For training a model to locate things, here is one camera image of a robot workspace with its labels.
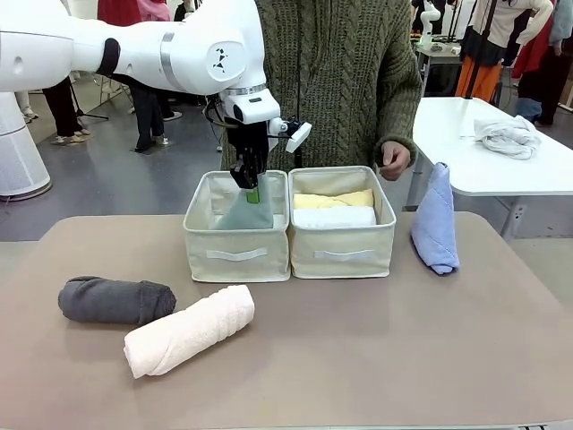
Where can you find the background work table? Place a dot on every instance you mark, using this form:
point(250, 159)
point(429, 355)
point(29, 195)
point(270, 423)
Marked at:
point(436, 51)

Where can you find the bystander in dark wide trousers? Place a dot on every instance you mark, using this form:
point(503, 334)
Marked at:
point(145, 116)

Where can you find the white crumpled garment heap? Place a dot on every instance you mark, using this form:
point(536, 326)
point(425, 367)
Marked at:
point(506, 136)

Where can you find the figure in black trousers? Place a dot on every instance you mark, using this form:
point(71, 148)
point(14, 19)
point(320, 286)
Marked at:
point(62, 107)

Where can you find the pale folding chair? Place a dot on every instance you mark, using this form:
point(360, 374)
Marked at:
point(107, 92)

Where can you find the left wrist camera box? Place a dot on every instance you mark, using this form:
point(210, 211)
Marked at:
point(298, 135)

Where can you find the pale pink towel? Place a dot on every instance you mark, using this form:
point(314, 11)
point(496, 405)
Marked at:
point(188, 331)

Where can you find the white perforated cylinder unit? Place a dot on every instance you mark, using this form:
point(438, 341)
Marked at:
point(20, 152)

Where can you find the mannequin with orange trousers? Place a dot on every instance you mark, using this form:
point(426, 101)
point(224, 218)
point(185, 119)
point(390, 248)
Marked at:
point(479, 76)

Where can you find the white rolled towel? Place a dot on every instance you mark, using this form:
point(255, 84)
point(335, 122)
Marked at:
point(336, 217)

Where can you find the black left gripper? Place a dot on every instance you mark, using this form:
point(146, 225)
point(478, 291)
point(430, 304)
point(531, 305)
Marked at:
point(248, 136)

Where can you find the white side table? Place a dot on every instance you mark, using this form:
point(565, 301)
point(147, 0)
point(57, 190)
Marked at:
point(447, 134)

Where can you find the cream fabric storage bin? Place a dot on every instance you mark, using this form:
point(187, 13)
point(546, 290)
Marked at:
point(237, 264)
point(340, 264)

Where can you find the person's left forearm green sleeve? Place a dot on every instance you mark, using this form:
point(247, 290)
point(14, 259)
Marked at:
point(400, 125)

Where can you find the light blue towel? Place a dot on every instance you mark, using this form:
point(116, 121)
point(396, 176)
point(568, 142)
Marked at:
point(436, 224)

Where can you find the red hanging garment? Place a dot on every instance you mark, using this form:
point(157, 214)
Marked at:
point(537, 58)

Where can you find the dark grey towel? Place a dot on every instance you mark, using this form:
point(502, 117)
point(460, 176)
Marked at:
point(107, 302)

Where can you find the person torso green knit sweater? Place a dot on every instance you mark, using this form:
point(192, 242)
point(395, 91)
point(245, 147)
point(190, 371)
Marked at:
point(340, 89)

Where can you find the black tripod stand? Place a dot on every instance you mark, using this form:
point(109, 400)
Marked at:
point(91, 116)

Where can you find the small white background robot arm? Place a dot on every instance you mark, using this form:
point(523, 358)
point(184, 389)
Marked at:
point(429, 22)

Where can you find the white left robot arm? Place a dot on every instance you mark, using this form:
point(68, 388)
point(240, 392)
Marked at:
point(134, 49)

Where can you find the person's left hand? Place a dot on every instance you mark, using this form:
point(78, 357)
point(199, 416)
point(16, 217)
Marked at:
point(396, 161)

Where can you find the sage green towel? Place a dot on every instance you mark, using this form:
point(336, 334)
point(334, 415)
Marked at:
point(246, 215)

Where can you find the figure in white trousers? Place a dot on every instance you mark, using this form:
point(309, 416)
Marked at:
point(24, 105)

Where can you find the pale yellow towel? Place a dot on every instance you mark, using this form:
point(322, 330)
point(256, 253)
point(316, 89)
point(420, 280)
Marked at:
point(313, 200)

